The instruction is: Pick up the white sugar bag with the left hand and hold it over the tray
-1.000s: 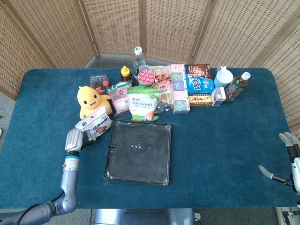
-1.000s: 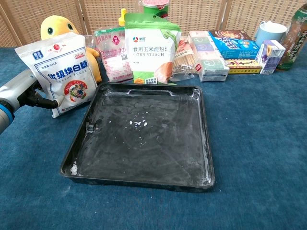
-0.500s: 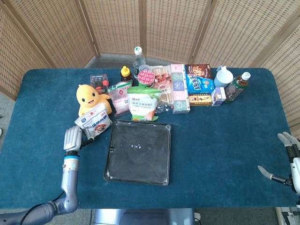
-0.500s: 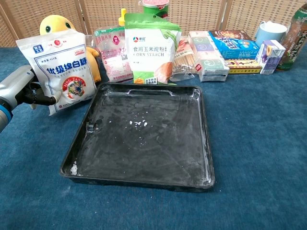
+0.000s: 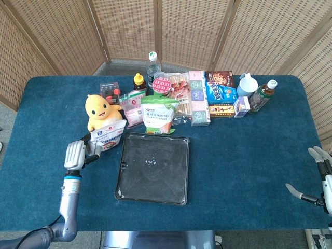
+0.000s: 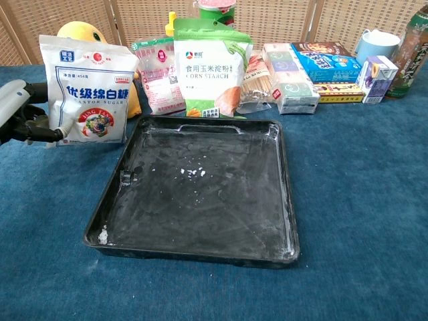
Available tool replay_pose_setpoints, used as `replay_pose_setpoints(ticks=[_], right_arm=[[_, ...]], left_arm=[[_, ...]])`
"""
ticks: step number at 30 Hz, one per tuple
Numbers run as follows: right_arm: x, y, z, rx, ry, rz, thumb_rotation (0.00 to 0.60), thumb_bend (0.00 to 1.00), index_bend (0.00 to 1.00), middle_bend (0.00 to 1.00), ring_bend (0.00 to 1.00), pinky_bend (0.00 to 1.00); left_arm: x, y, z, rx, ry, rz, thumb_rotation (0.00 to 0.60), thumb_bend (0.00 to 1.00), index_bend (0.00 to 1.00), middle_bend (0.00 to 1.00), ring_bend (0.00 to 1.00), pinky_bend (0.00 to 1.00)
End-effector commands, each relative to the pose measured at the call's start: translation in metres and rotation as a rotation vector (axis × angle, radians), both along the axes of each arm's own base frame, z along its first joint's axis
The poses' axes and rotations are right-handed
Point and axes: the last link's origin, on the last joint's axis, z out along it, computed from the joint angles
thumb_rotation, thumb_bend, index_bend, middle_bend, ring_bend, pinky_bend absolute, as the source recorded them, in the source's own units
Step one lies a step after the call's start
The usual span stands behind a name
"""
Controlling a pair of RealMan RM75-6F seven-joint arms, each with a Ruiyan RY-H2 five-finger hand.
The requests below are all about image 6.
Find flat yellow brown box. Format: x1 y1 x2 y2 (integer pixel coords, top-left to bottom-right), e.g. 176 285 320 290
313 82 365 104

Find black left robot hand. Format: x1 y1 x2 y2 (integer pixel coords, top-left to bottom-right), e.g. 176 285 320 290
0 82 83 146

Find pack of pocket tissues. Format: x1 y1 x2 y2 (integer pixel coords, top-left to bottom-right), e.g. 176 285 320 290
261 42 321 116

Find green canister with red lid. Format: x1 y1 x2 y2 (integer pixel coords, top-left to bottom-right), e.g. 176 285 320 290
197 0 237 31

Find dark brown printed box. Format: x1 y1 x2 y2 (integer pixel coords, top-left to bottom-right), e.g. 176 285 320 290
302 41 352 58

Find black baking tray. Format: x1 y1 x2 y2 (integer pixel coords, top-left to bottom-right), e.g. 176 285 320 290
82 115 301 270

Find blue snack box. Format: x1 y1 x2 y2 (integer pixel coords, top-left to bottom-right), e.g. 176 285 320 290
290 42 364 84

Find rattan folding screen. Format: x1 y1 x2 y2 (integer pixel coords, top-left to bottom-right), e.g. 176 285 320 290
0 0 428 67

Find clear bag of wooden sticks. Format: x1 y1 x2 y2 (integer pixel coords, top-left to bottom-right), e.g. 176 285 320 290
236 49 278 114

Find yellow capped bottle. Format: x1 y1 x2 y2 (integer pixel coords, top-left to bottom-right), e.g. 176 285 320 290
164 11 177 37

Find small purple white drink carton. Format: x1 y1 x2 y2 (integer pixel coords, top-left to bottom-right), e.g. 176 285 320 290
355 55 399 104

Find green white corn starch pouch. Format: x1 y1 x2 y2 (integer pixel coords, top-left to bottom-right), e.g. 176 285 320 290
173 17 254 118

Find light blue mug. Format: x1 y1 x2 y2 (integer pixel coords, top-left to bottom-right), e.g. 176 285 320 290
354 29 401 68

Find white crumbs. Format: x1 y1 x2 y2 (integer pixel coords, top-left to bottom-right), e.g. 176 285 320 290
180 168 207 179

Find yellow plush toy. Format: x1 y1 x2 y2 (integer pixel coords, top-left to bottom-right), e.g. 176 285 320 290
56 21 140 118

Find blue table cloth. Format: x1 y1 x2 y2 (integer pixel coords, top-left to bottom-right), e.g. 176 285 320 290
0 63 428 321

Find white caster sugar bag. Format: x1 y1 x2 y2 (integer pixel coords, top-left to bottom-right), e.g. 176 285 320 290
39 34 140 148

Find pink transparent snack bag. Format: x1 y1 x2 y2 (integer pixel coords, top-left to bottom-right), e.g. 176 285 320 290
129 37 187 116

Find green tea bottle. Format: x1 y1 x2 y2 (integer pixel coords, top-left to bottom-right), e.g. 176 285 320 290
384 0 428 100

